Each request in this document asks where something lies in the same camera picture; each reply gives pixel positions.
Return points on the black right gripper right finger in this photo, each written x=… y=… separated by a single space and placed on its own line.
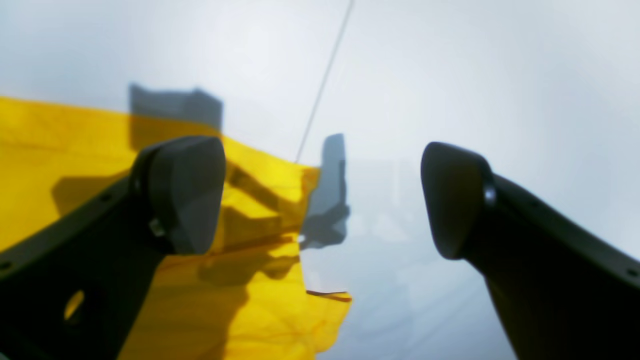
x=560 y=292

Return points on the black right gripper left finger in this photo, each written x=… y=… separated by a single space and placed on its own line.
x=73 y=290

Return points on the yellow T-shirt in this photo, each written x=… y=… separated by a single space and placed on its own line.
x=245 y=298

